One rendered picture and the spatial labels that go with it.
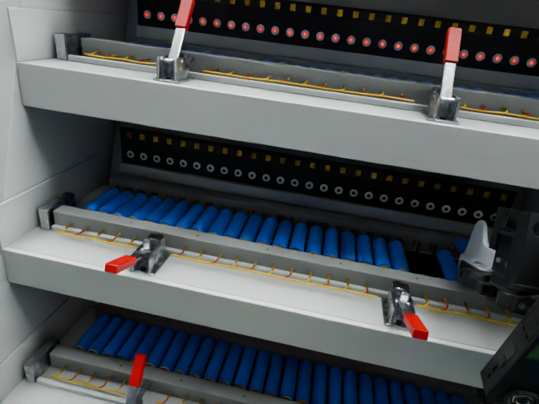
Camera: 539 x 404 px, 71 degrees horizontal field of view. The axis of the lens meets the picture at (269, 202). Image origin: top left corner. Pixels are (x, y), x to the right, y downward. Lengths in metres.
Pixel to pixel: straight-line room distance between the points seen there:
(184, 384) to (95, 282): 0.18
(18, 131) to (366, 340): 0.42
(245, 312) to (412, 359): 0.17
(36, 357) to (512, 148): 0.58
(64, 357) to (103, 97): 0.34
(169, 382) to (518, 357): 0.38
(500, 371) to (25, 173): 0.50
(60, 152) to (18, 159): 0.07
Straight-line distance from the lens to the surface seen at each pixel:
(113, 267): 0.36
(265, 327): 0.40
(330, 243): 0.46
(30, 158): 0.51
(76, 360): 0.58
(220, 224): 0.47
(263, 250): 0.42
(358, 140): 0.37
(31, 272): 0.50
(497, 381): 0.38
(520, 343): 0.35
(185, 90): 0.39
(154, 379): 0.54
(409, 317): 0.36
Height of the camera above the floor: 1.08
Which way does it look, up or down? 7 degrees down
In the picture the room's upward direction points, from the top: 9 degrees clockwise
